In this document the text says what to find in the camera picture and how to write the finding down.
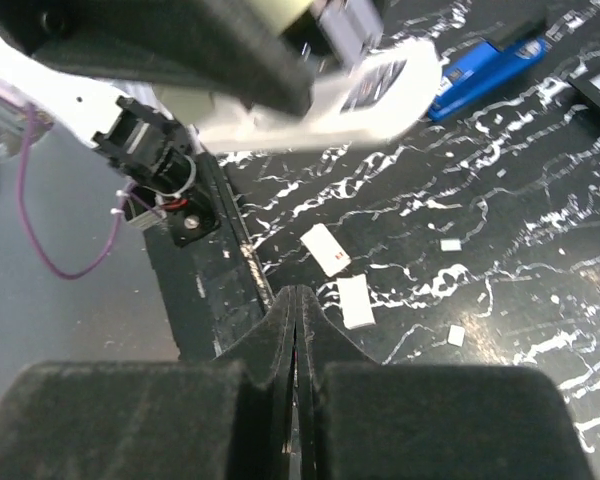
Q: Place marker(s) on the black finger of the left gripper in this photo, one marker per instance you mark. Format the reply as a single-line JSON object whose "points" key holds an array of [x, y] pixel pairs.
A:
{"points": [[221, 46]]}

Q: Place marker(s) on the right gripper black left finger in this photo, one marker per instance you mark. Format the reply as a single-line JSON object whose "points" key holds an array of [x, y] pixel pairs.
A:
{"points": [[229, 418]]}

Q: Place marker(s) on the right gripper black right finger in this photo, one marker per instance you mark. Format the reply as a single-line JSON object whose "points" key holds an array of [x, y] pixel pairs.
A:
{"points": [[362, 420]]}

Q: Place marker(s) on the staple box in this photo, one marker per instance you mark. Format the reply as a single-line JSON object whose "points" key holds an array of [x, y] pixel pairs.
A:
{"points": [[326, 250], [355, 302]]}

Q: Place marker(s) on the grey beige stapler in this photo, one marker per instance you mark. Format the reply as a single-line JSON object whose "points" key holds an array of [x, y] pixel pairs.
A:
{"points": [[361, 93]]}

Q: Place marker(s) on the blue stapler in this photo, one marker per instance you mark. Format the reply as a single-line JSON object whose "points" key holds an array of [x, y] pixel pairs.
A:
{"points": [[498, 58]]}

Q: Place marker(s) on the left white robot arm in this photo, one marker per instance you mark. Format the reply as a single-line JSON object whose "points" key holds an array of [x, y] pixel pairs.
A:
{"points": [[86, 106]]}

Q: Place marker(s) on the white staple strip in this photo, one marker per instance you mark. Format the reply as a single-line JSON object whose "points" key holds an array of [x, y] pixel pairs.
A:
{"points": [[451, 244], [456, 335]]}

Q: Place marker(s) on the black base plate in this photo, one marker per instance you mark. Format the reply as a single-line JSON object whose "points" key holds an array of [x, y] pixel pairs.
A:
{"points": [[212, 284]]}

